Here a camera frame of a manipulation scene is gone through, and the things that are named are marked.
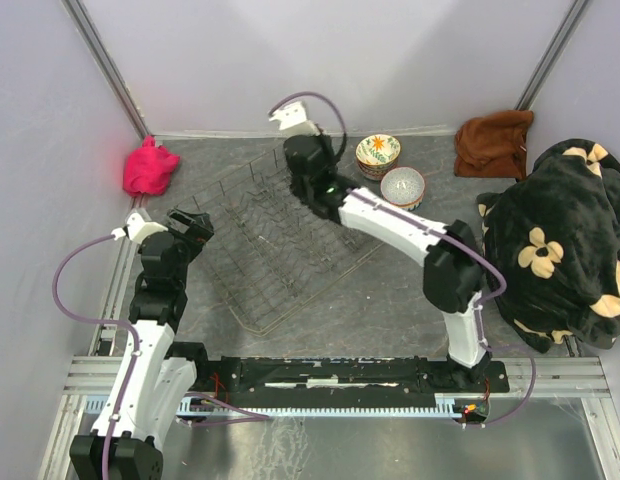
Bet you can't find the grey purple bowl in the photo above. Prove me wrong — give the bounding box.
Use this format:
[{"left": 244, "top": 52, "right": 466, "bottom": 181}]
[{"left": 357, "top": 159, "right": 398, "bottom": 176}]

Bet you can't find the yellow green floral bowl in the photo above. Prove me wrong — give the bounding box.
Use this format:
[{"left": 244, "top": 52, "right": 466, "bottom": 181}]
[{"left": 355, "top": 134, "right": 401, "bottom": 166}]

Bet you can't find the red scale patterned bowl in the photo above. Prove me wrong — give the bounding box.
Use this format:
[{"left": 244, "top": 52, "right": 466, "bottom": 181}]
[{"left": 361, "top": 170, "right": 386, "bottom": 182}]

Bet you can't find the wire dish rack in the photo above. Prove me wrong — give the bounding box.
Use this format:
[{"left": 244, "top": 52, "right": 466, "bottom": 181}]
[{"left": 165, "top": 138, "right": 380, "bottom": 336}]

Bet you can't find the grey blue bowl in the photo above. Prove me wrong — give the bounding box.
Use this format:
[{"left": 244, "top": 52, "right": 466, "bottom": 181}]
[{"left": 380, "top": 167, "right": 426, "bottom": 200}]

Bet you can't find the black striped white bowl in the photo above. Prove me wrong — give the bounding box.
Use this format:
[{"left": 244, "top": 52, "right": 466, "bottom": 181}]
[{"left": 385, "top": 195, "right": 424, "bottom": 211}]

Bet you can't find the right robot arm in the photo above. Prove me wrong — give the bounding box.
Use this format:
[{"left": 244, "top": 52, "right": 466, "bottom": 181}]
[{"left": 283, "top": 127, "right": 491, "bottom": 391}]

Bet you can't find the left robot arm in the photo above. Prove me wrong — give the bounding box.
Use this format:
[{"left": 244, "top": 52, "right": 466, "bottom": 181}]
[{"left": 70, "top": 209, "right": 214, "bottom": 479}]

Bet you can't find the pink cloth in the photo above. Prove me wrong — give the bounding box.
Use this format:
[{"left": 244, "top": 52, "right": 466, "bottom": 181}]
[{"left": 122, "top": 136, "right": 181, "bottom": 197}]

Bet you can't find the brown cloth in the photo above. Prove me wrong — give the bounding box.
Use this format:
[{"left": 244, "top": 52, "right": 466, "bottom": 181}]
[{"left": 454, "top": 110, "right": 534, "bottom": 181}]

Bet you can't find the black floral blanket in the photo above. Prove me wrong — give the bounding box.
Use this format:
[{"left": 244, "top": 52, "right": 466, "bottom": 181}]
[{"left": 476, "top": 138, "right": 620, "bottom": 353}]

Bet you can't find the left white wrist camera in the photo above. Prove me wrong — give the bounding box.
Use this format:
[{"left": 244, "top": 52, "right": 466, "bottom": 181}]
[{"left": 111, "top": 208, "right": 168, "bottom": 245}]

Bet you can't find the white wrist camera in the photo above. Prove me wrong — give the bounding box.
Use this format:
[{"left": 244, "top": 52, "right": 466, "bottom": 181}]
[
  {"left": 269, "top": 101, "right": 321, "bottom": 138},
  {"left": 111, "top": 208, "right": 168, "bottom": 245}
]

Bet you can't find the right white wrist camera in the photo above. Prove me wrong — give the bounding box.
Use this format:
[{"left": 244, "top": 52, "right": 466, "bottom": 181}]
[{"left": 269, "top": 101, "right": 321, "bottom": 138}]

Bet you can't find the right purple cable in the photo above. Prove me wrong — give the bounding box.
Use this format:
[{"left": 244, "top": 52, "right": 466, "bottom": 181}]
[{"left": 268, "top": 91, "right": 537, "bottom": 430}]

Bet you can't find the blue cable duct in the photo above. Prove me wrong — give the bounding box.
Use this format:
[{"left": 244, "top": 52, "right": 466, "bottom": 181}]
[{"left": 83, "top": 392, "right": 491, "bottom": 419}]

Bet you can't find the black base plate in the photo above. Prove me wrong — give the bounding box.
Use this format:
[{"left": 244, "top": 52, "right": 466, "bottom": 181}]
[{"left": 188, "top": 357, "right": 510, "bottom": 407}]

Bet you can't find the aluminium frame rail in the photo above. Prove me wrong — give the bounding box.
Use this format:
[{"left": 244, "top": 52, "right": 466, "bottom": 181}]
[{"left": 63, "top": 356, "right": 610, "bottom": 398}]

